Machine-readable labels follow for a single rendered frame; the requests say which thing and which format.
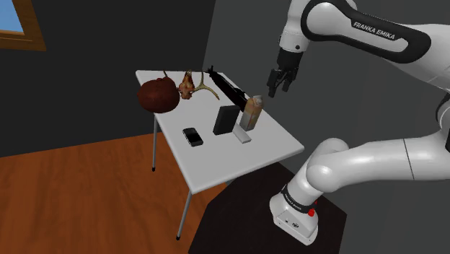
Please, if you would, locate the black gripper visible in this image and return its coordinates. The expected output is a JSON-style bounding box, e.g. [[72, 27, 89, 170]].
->
[[266, 48, 304, 99]]

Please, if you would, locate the brown carton with white cap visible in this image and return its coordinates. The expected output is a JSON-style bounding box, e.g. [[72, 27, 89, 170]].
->
[[239, 95, 265, 132]]

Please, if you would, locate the long black rifle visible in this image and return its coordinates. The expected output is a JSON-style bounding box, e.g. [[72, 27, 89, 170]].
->
[[206, 65, 249, 113]]

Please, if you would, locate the flat white remote control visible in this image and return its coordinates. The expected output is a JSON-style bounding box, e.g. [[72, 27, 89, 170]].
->
[[231, 126, 252, 144]]

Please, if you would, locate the black box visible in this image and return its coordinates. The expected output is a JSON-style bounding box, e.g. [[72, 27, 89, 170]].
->
[[212, 105, 242, 136]]

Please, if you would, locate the antlered animal skull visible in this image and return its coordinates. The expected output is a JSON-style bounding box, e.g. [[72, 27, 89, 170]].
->
[[177, 69, 221, 102]]

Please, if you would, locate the white table with metal legs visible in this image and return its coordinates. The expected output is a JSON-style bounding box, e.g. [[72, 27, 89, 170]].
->
[[135, 69, 305, 242]]

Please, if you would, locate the black smartphone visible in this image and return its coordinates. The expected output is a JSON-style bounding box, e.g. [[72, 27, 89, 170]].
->
[[182, 127, 204, 147]]

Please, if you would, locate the dark red round ball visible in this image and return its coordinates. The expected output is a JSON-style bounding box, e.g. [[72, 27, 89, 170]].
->
[[136, 76, 181, 114]]

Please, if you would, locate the dark robot stand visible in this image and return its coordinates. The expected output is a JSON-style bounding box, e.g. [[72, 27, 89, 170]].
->
[[187, 162, 348, 254]]

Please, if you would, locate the wooden framed window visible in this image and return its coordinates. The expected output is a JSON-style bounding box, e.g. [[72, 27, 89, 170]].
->
[[0, 0, 48, 52]]

